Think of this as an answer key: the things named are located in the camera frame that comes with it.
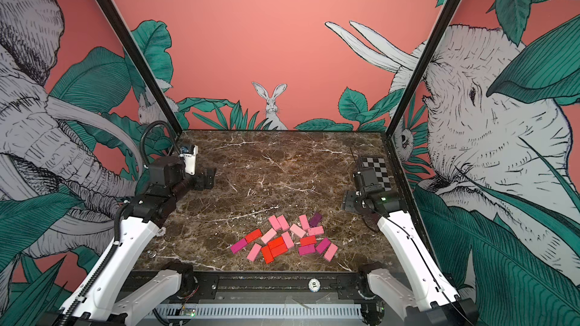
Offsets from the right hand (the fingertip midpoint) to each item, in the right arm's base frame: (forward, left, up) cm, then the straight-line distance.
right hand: (352, 198), depth 78 cm
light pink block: (-6, +19, -15) cm, 25 cm away
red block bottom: (-15, +30, -16) cm, 37 cm away
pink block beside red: (-10, +23, -15) cm, 29 cm away
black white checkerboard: (+24, -19, -14) cm, 34 cm away
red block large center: (-12, +26, -15) cm, 33 cm away
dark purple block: (-1, +12, -16) cm, 20 cm away
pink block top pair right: (-3, +25, -15) cm, 29 cm away
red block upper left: (-9, +36, -15) cm, 40 cm away
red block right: (-10, +15, -15) cm, 24 cm away
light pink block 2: (-8, +31, -15) cm, 35 cm away
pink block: (-3, +17, -15) cm, 23 cm away
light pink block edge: (-14, +7, -16) cm, 22 cm away
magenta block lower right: (-13, +15, -15) cm, 25 cm away
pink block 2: (-14, +35, -16) cm, 41 cm away
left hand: (+7, +52, +10) cm, 53 cm away
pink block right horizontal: (-6, +12, -16) cm, 21 cm away
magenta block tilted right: (-12, +10, -15) cm, 21 cm away
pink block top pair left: (-3, +28, -15) cm, 32 cm away
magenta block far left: (-13, +42, -15) cm, 46 cm away
